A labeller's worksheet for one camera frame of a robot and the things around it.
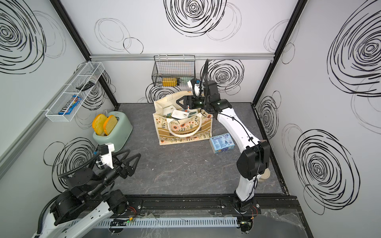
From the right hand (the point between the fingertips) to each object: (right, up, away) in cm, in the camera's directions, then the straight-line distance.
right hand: (183, 100), depth 76 cm
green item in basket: (0, +13, +11) cm, 17 cm away
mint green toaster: (-38, -19, +10) cm, 43 cm away
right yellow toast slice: (-41, -13, +5) cm, 43 cm away
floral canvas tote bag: (+7, -15, +8) cm, 19 cm away
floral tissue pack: (-10, -5, +10) cm, 15 cm away
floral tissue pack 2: (+5, -6, +13) cm, 15 cm away
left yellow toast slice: (-47, -12, +5) cm, 49 cm away
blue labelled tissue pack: (+23, -25, +15) cm, 37 cm away
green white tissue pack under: (-2, -7, +3) cm, 8 cm away
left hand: (-19, -24, -15) cm, 34 cm away
